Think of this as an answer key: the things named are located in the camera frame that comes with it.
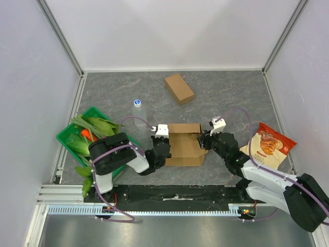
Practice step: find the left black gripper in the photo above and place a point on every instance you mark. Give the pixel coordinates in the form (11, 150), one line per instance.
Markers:
(155, 139)

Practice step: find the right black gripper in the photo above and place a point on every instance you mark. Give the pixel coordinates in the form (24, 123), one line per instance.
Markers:
(205, 139)

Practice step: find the brown cardboard box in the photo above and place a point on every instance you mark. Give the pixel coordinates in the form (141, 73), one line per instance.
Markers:
(179, 89)

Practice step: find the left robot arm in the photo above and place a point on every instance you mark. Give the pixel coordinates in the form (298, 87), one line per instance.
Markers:
(110, 153)

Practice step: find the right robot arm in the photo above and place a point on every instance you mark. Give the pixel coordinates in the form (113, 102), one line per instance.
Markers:
(299, 196)

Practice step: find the clear plastic water bottle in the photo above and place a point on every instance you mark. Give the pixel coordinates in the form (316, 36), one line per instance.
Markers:
(138, 110)

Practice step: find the beige cassava chips bag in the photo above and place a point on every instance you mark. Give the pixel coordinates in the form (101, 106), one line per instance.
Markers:
(272, 161)

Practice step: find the red snack bag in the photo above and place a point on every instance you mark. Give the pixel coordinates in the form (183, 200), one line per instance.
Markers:
(272, 141)

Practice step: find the green leafy vegetable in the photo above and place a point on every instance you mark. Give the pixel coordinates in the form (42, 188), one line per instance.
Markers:
(86, 171)

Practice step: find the orange carrot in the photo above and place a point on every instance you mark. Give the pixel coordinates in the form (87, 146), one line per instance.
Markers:
(88, 134)

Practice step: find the green long beans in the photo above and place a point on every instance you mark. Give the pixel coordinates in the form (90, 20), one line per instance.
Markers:
(78, 144)

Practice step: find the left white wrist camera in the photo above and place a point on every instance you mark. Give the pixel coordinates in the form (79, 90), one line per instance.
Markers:
(161, 130)

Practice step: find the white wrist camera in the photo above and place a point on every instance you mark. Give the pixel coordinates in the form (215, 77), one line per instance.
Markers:
(217, 124)
(161, 130)

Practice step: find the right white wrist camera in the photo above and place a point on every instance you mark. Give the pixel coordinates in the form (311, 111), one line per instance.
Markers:
(217, 124)

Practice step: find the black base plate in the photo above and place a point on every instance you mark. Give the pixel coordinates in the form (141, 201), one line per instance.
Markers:
(175, 197)

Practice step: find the grey cable duct rail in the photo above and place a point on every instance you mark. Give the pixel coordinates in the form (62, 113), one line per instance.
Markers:
(233, 211)

